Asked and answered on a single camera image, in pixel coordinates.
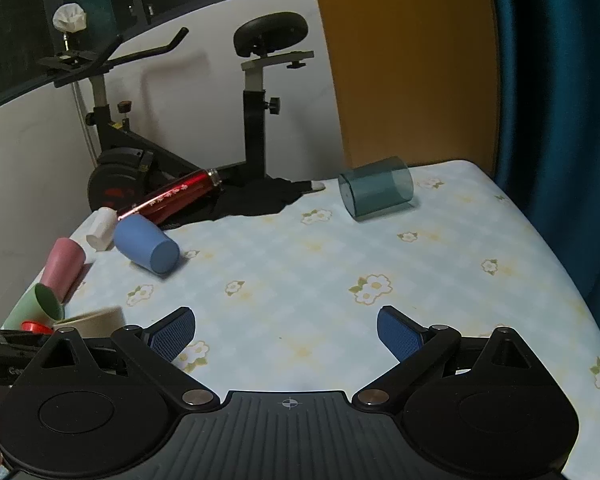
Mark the beige plastic cup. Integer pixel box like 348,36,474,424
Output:
53,306,125,338

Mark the small red plastic cup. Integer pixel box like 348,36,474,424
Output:
20,320,54,335

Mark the green plastic cup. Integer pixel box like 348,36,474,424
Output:
3,283,64,330

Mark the blue plastic cup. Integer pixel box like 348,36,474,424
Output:
114,214,181,274

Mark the pink plastic cup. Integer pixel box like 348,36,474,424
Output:
40,237,86,304

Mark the small white plastic cup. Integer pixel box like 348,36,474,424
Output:
85,207,118,252

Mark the transparent teal plastic cup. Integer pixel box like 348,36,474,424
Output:
338,156,414,220

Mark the floral light blue tablecloth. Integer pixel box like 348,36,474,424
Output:
66,160,600,479

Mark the red metal thermos bottle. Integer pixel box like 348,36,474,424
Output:
117,169,221,226

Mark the black cloth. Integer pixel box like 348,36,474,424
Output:
158,177,326,230

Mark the black exercise bike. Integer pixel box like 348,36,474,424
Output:
38,11,314,212

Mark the wooden door panel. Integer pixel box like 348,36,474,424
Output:
317,0,498,174

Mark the white crumpled cloth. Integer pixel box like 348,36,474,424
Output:
52,3,87,34

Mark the teal blue curtain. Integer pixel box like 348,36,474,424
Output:
493,0,600,328

